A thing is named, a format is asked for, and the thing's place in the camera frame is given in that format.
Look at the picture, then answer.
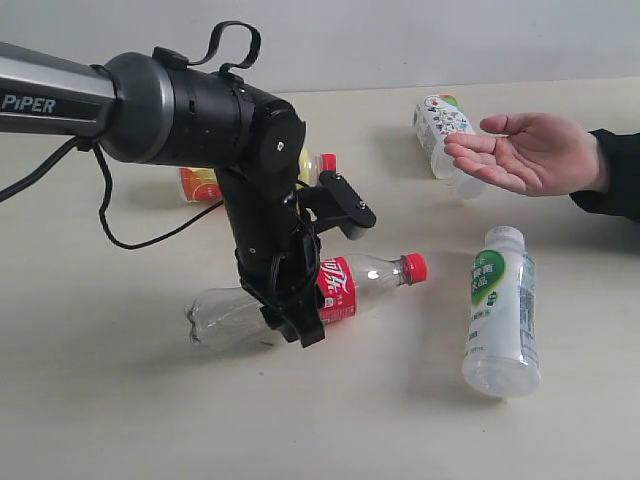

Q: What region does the white bottle colourful pattern label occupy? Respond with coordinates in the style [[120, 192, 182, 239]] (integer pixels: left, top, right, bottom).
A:
[[412, 94, 486, 200]]

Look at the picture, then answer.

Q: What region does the clear cola bottle red label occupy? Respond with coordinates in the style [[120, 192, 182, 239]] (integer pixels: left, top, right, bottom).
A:
[[185, 253, 428, 351]]

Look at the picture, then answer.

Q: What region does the flat black ribbon cable loop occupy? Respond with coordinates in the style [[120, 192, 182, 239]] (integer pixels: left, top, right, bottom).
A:
[[185, 21, 263, 71]]

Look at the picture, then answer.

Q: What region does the white bottle green heart label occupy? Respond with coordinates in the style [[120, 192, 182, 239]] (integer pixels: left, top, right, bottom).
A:
[[462, 226, 541, 398]]

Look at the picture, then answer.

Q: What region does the yellow juice bottle red cap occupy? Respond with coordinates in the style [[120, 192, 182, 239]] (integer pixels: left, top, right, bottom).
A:
[[178, 148, 337, 203]]

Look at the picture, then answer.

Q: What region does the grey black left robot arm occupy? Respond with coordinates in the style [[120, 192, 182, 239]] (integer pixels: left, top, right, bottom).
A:
[[1, 43, 325, 346]]

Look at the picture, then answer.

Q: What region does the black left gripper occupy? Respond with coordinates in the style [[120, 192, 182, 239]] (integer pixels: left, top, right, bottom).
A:
[[215, 166, 325, 348]]

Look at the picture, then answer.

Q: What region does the person's open bare hand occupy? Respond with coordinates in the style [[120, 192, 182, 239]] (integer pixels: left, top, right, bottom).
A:
[[445, 113, 609, 197]]

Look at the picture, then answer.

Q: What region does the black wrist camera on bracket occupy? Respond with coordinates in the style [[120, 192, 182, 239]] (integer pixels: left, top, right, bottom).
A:
[[298, 171, 377, 241]]

